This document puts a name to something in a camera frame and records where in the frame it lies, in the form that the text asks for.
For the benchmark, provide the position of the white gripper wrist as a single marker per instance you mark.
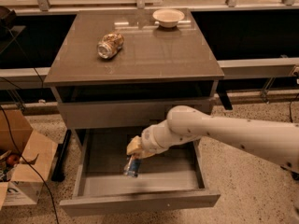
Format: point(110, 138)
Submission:
point(149, 142)

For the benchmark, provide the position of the blue silver redbull can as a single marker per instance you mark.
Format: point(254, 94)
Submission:
point(132, 167)

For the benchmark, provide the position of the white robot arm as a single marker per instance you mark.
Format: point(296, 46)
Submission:
point(277, 142)

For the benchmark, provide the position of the open grey middle drawer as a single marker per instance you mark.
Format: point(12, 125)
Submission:
point(170, 181)

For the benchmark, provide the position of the closed grey top drawer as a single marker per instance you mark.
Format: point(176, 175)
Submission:
point(87, 115)

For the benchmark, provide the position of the grey drawer cabinet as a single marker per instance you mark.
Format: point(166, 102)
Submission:
point(153, 64)

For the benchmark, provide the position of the crumpled snack can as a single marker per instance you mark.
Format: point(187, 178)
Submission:
point(110, 45)

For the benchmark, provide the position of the open cardboard box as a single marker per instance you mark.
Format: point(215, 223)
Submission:
point(21, 184)

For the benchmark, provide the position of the red apple in box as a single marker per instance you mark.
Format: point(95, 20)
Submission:
point(12, 159)

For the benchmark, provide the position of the white paper bowl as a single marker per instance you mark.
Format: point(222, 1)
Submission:
point(168, 18)

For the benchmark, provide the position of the black device on shelf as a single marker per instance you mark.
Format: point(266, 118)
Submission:
point(7, 18)

